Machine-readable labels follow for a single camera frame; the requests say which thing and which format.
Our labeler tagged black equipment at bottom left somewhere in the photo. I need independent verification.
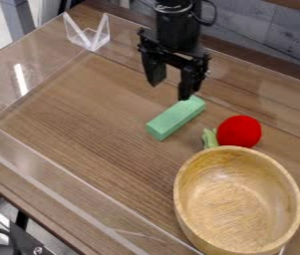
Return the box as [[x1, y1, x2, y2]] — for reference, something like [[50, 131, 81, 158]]
[[0, 211, 56, 255]]

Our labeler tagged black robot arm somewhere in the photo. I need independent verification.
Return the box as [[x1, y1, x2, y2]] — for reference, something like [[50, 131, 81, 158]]
[[139, 0, 211, 101]]

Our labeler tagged clear acrylic enclosure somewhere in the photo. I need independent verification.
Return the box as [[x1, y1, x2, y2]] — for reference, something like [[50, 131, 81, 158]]
[[0, 17, 300, 255]]

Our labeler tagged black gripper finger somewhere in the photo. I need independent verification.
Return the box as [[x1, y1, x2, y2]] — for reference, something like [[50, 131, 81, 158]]
[[177, 65, 207, 101], [143, 53, 167, 87]]

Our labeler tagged light wooden bowl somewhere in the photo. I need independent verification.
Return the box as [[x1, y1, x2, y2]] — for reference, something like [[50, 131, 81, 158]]
[[173, 145, 300, 255]]

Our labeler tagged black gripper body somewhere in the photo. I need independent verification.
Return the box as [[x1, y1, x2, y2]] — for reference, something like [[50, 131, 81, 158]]
[[139, 9, 208, 70]]

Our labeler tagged green rectangular block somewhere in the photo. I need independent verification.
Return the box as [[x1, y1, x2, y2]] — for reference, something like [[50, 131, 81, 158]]
[[147, 96, 205, 140]]

